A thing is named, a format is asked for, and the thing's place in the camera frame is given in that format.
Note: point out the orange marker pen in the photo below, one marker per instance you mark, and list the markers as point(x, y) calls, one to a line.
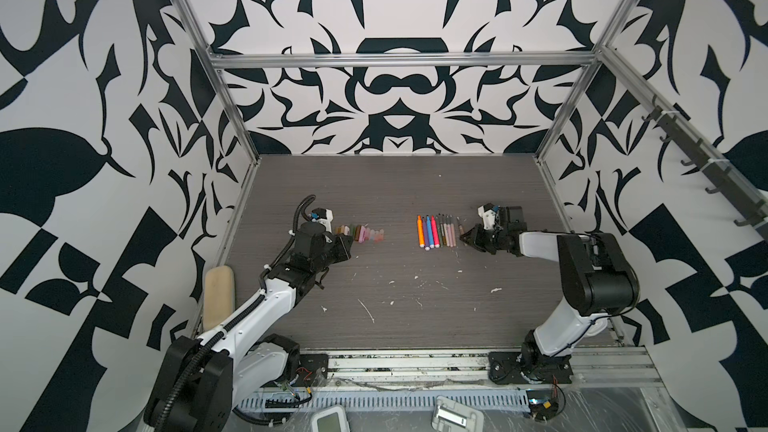
point(420, 232)

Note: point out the dark brown marker pen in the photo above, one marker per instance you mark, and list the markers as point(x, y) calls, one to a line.
point(440, 217)

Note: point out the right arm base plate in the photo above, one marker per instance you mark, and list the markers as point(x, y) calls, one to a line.
point(528, 367)

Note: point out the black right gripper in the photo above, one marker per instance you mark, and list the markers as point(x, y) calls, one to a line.
point(477, 233)

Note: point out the purple marker pen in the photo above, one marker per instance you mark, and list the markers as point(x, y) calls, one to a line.
point(426, 234)

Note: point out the white handheld device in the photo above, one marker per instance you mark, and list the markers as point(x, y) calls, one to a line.
point(331, 419)

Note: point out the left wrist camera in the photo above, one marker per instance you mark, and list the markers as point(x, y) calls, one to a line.
point(322, 216)

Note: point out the small electronics board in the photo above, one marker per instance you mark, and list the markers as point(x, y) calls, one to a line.
point(546, 405)

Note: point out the silver metal bracket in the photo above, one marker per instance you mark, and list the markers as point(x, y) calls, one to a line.
point(452, 416)

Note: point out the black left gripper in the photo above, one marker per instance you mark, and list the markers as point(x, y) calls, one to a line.
point(341, 245)

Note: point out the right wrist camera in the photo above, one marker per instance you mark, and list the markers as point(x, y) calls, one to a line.
point(489, 215)

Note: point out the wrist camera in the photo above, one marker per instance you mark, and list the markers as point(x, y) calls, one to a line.
point(322, 216)
point(489, 215)

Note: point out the beige sponge block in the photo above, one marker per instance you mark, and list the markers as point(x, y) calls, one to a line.
point(218, 296)

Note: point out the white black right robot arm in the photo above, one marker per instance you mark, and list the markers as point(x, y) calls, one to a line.
point(597, 284)

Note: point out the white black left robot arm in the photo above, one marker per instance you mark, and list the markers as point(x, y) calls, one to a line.
point(203, 380)

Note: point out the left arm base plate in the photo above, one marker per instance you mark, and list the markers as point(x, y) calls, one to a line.
point(312, 369)

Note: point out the tan marker pen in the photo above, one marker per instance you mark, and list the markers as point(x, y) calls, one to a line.
point(453, 232)

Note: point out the blue marker pen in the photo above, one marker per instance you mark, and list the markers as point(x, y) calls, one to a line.
point(429, 233)

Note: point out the light pink marker pen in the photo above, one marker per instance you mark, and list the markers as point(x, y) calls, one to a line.
point(449, 233)

